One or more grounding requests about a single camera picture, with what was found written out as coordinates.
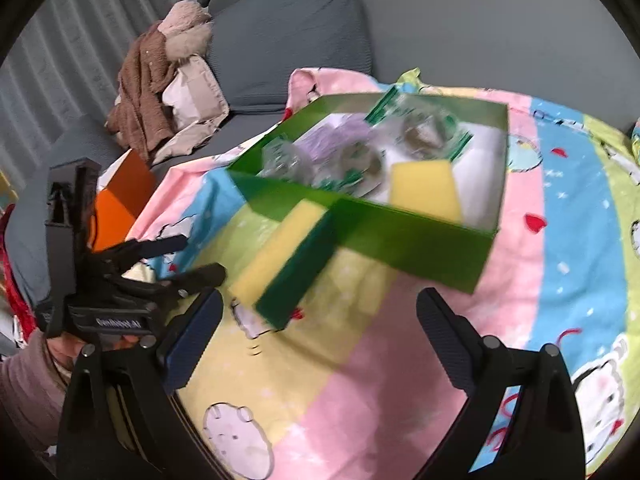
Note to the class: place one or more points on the orange box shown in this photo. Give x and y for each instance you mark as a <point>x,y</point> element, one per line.
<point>117,205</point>

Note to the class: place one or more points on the yellow green sponge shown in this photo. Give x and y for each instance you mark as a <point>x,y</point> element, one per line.
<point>285,265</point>
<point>425,190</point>

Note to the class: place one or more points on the green cardboard box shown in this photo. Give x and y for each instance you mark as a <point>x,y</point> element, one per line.
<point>410,245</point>

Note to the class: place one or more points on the person's left hand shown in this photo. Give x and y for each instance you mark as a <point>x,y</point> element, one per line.
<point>62,352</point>

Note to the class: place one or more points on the red patterned cloth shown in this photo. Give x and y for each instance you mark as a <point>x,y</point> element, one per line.
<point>17,285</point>

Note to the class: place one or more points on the grey sofa cushion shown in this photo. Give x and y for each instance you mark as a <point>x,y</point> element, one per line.
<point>285,35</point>

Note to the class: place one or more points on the brown fleece garment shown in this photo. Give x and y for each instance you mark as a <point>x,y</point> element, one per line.
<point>145,90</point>

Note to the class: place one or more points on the grey curtain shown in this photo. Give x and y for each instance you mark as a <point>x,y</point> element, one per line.
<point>65,55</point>

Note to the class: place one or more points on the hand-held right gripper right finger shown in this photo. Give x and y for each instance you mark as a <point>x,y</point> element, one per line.
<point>445,340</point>

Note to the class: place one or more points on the grey sofa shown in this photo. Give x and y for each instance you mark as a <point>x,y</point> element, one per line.
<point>475,25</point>

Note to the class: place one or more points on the person's left forearm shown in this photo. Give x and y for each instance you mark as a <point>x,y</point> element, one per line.
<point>25,390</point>

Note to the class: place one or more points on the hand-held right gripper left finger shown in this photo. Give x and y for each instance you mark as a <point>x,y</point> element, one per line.
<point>195,345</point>

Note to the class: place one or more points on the beige fur-trimmed coat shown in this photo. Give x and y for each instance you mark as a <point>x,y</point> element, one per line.
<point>192,95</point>

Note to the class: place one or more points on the printed cartoon blanket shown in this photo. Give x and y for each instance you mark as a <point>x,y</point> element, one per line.
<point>575,220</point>

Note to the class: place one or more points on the purple mesh scrubber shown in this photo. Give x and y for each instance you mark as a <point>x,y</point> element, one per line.
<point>325,142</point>

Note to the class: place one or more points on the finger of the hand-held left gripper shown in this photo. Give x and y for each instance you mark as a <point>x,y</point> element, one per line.
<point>160,246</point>
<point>200,275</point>

